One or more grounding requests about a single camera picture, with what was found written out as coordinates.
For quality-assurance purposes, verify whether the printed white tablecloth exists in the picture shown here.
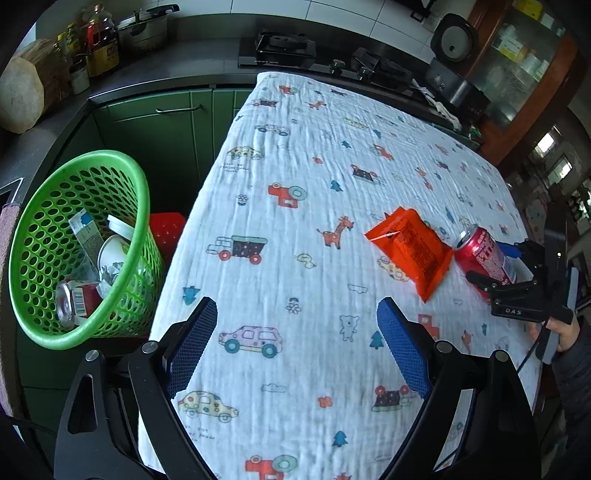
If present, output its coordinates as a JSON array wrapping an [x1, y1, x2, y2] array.
[[150, 72, 540, 479]]

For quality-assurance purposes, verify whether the red plastic stool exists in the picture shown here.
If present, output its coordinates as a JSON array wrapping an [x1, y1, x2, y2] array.
[[149, 212, 186, 257]]

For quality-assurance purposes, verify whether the round wooden chopping block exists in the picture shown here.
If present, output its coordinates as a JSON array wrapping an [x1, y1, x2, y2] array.
[[1, 39, 63, 134]]

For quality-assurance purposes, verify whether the person's right hand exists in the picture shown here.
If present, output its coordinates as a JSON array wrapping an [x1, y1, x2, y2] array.
[[546, 316, 585, 354]]

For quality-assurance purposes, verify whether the crushed red can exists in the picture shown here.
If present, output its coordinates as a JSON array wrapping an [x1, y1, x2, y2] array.
[[55, 280, 102, 331]]

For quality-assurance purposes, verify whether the black gas stove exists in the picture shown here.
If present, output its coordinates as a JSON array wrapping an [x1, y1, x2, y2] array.
[[238, 29, 419, 92]]

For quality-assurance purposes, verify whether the white blue milk carton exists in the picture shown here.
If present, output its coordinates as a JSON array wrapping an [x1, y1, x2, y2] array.
[[68, 209, 104, 267]]

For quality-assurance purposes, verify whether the orange snack bag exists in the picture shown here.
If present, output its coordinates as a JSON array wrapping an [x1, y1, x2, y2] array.
[[365, 207, 453, 303]]

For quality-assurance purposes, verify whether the yellow label oil bottle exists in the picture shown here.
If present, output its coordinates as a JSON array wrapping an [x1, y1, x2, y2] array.
[[85, 4, 119, 79]]

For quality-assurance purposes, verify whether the black rice cooker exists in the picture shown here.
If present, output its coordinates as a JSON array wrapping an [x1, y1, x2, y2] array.
[[425, 13, 489, 116]]

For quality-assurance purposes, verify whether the wooden glass cabinet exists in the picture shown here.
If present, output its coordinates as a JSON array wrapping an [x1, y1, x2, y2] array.
[[465, 1, 587, 169]]

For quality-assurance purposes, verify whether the steel cooking pot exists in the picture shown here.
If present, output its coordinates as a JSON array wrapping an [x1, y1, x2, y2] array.
[[117, 4, 180, 50]]

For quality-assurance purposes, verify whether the green plastic basket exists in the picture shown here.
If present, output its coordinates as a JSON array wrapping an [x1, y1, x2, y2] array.
[[8, 150, 165, 350]]

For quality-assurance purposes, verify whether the small white condiment jar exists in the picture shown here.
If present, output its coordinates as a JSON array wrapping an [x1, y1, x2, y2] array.
[[69, 55, 90, 95]]

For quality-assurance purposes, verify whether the pink dish towel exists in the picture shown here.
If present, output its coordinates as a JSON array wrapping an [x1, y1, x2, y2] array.
[[0, 204, 20, 416]]

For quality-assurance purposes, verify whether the red cola can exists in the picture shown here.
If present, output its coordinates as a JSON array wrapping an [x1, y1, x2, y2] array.
[[453, 224, 517, 285]]

